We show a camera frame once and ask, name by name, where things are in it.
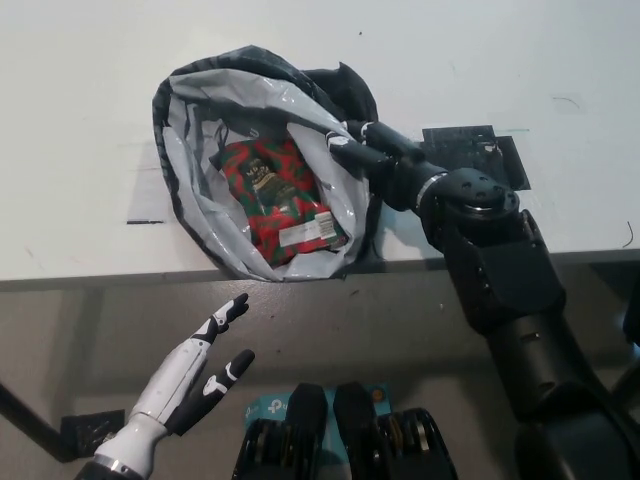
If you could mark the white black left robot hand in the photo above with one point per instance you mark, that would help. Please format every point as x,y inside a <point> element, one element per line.
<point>165,395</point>

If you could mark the black tape patch on table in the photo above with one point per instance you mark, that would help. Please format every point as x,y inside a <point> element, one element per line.
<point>460,145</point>

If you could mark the black floor tape square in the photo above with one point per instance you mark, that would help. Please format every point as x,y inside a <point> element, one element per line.
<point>85,430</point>

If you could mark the clear tape patch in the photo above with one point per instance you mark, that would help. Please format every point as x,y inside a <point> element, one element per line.
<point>142,185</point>

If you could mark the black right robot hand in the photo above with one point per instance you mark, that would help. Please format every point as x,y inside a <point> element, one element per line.
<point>400,170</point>

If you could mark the black plastic bag grey inside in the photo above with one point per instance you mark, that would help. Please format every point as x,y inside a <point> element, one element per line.
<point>190,125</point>

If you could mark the black table leg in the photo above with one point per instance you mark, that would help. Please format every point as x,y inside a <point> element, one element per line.
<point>30,425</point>

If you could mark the red green coffee bean bag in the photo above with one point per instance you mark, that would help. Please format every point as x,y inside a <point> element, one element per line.
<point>280,200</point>

